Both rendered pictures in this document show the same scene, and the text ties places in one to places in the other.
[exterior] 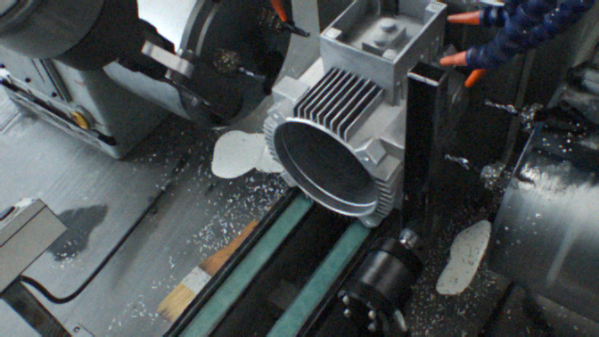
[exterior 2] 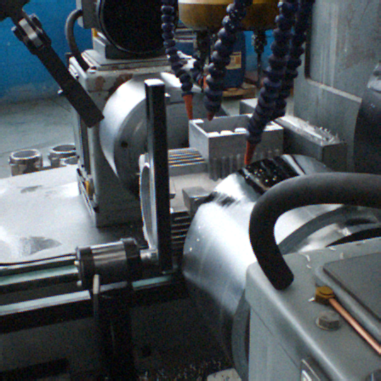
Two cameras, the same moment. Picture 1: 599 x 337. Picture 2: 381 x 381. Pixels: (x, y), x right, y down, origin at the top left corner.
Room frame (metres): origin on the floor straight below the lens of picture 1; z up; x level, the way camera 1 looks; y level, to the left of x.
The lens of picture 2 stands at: (-0.23, -0.50, 1.39)
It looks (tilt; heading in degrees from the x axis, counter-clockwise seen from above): 22 degrees down; 30
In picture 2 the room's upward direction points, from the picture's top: 2 degrees counter-clockwise
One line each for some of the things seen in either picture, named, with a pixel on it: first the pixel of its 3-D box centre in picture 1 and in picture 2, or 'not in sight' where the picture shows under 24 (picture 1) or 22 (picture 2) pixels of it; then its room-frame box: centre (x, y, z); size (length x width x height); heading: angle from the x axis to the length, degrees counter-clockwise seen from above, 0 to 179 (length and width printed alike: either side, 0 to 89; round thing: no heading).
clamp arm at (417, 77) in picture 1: (420, 171); (158, 179); (0.35, -0.12, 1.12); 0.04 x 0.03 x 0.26; 137
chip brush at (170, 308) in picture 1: (215, 269); not in sight; (0.48, 0.15, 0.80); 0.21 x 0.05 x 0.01; 132
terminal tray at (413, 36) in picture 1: (383, 44); (234, 146); (0.56, -0.13, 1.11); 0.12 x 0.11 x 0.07; 136
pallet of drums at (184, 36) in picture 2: not in sight; (187, 62); (5.09, 2.52, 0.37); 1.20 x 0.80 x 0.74; 142
